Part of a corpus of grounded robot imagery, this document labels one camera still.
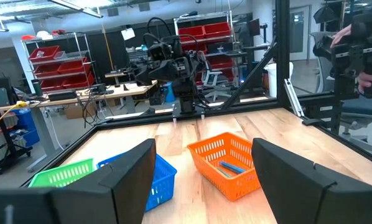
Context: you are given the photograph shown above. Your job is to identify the person's hand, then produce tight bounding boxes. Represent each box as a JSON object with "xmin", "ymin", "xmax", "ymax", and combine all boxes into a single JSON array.
[
  {"xmin": 330, "ymin": 24, "xmax": 352, "ymax": 48},
  {"xmin": 357, "ymin": 55, "xmax": 372, "ymax": 94}
]

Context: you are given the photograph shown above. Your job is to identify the orange plastic basket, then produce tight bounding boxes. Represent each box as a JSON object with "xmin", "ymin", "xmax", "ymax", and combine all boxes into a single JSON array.
[{"xmin": 186, "ymin": 131, "xmax": 262, "ymax": 202}]

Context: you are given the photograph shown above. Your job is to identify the black monitor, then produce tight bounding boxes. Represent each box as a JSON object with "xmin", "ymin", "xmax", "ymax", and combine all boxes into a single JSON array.
[{"xmin": 248, "ymin": 18, "xmax": 261, "ymax": 37}]

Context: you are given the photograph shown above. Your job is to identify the dark green tumbler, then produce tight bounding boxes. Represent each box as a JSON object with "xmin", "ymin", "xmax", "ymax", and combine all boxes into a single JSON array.
[{"xmin": 30, "ymin": 78, "xmax": 43, "ymax": 97}]

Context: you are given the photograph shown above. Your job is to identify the grey office chair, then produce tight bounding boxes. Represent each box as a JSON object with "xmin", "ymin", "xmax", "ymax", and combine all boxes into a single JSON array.
[{"xmin": 309, "ymin": 30, "xmax": 372, "ymax": 138}]

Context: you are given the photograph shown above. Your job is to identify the blue plastic basket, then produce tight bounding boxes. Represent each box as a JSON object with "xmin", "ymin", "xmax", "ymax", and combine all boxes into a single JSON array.
[{"xmin": 96, "ymin": 152, "xmax": 177, "ymax": 213}]

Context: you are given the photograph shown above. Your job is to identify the white paper sign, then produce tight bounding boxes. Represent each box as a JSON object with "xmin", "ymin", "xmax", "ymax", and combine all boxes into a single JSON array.
[{"xmin": 121, "ymin": 27, "xmax": 136, "ymax": 41}]

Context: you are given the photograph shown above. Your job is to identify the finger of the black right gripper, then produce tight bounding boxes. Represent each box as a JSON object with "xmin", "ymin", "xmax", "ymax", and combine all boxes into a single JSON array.
[
  {"xmin": 148, "ymin": 60, "xmax": 178, "ymax": 82},
  {"xmin": 133, "ymin": 64, "xmax": 153, "ymax": 86}
]

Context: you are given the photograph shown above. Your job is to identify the green thin pen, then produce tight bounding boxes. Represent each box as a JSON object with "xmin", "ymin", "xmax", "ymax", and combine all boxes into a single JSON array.
[{"xmin": 216, "ymin": 167, "xmax": 234, "ymax": 179}]

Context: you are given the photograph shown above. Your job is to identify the white office chair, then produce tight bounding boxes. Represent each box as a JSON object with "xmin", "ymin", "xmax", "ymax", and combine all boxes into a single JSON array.
[{"xmin": 198, "ymin": 50, "xmax": 233, "ymax": 102}]

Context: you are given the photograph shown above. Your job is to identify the teal thin pen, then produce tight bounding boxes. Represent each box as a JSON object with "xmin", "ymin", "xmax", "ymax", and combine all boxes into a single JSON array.
[{"xmin": 219, "ymin": 161, "xmax": 246, "ymax": 174}]

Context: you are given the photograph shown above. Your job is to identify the yellow cable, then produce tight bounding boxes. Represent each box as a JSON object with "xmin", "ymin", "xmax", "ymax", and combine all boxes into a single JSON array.
[{"xmin": 0, "ymin": 101, "xmax": 28, "ymax": 128}]

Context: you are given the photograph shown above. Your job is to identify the green plastic basket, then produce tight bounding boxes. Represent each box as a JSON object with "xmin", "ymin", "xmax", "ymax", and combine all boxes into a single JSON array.
[{"xmin": 27, "ymin": 157, "xmax": 96, "ymax": 189}]

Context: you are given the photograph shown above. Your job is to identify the shelf rack with red bins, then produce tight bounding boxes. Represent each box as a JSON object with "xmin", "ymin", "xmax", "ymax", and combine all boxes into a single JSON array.
[
  {"xmin": 21, "ymin": 29, "xmax": 96, "ymax": 94},
  {"xmin": 173, "ymin": 11, "xmax": 236, "ymax": 85}
]

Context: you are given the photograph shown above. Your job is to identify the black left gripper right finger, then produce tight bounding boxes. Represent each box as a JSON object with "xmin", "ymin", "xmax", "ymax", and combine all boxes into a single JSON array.
[{"xmin": 251, "ymin": 138, "xmax": 372, "ymax": 224}]

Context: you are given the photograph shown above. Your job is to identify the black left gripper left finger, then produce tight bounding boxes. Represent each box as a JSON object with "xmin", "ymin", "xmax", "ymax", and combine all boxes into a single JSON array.
[{"xmin": 0, "ymin": 139, "xmax": 157, "ymax": 224}]

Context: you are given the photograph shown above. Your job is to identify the white waste bin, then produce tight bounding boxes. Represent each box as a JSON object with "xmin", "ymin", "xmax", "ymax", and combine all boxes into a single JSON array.
[{"xmin": 263, "ymin": 61, "xmax": 294, "ymax": 98}]

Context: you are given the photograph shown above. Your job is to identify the cardboard box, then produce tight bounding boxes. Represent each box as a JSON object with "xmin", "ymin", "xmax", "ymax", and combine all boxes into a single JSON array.
[{"xmin": 63, "ymin": 102, "xmax": 97, "ymax": 120}]

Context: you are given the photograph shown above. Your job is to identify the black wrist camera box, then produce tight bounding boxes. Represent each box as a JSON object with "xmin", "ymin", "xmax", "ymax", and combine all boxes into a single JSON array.
[{"xmin": 147, "ymin": 42, "xmax": 174, "ymax": 62}]

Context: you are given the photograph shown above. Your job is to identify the black aluminium table frame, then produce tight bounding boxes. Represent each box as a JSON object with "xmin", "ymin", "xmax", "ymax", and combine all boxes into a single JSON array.
[{"xmin": 21, "ymin": 0, "xmax": 372, "ymax": 187}]

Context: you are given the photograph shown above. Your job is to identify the wooden workbench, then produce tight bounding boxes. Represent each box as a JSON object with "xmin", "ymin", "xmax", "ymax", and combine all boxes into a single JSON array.
[{"xmin": 0, "ymin": 79, "xmax": 159, "ymax": 114}]

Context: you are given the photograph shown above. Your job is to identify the black equipment cart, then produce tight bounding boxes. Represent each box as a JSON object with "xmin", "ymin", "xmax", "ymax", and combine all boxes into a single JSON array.
[{"xmin": 0, "ymin": 121, "xmax": 33, "ymax": 175}]

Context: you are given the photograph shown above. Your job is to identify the silver aluminium bracket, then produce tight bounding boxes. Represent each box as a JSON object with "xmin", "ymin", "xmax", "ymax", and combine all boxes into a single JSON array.
[{"xmin": 284, "ymin": 78, "xmax": 305, "ymax": 118}]

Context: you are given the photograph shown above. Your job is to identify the glass door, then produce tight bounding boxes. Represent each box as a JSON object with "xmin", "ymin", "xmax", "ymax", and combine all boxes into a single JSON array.
[{"xmin": 290, "ymin": 6, "xmax": 311, "ymax": 62}]

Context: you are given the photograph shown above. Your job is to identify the blue barrel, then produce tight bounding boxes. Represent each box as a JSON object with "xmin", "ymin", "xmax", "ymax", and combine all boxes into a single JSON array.
[{"xmin": 10, "ymin": 108, "xmax": 40, "ymax": 147}]

